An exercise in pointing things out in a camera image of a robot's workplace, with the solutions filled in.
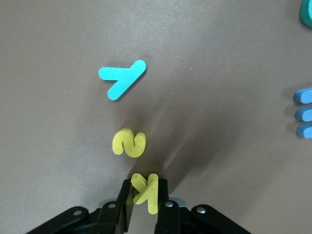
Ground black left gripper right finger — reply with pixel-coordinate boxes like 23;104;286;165
155;179;252;234

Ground teal foam letter c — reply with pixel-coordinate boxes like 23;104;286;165
299;0;312;27

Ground brown table mat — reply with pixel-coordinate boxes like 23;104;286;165
0;0;312;234

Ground cyan foam letter y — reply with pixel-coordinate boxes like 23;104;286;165
98;59;148;101

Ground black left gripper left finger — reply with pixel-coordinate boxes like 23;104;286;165
26;179;134;234

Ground blue foam letter E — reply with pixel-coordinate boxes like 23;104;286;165
293;87;312;139

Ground yellow foam letter k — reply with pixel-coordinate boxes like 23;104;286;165
130;173;159;215

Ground yellow foam letter s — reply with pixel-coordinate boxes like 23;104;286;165
112;128;147;158

